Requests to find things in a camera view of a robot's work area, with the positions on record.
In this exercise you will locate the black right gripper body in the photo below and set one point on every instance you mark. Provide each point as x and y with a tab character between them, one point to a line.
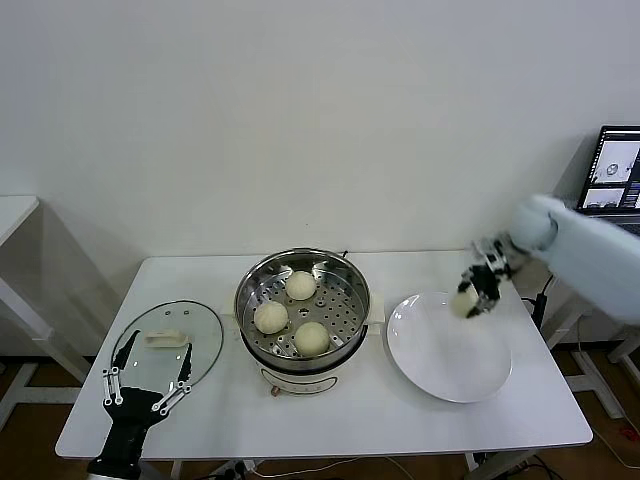
512	255

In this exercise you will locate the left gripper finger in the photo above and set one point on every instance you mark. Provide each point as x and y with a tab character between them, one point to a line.
126	352
187	367

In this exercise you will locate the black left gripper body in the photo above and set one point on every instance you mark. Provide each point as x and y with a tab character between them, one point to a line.
132	410

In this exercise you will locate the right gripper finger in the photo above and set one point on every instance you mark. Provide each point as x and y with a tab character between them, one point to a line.
480	260
492	292

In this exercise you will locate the white steamed baozi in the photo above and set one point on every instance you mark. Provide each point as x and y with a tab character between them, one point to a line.
301	286
311	339
271	317
464	304

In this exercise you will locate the round glass pot lid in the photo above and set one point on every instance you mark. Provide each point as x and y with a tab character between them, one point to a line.
165	315

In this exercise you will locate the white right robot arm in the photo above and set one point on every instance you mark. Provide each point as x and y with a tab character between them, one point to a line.
590	255

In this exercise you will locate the perforated steel steamer basket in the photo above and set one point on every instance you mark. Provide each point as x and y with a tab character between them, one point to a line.
260	280

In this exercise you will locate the white laptop side table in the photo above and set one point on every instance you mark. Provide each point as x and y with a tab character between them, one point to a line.
565	320

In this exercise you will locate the round white plate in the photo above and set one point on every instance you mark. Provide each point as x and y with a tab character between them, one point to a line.
440	360

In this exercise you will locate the white power strip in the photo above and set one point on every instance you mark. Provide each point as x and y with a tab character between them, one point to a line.
235	468

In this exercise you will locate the black pot power plug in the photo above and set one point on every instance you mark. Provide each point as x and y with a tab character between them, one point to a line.
344	254

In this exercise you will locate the grey open laptop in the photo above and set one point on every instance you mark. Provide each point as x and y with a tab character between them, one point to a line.
615	165

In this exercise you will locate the empty white side table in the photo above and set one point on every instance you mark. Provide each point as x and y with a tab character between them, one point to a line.
17	207

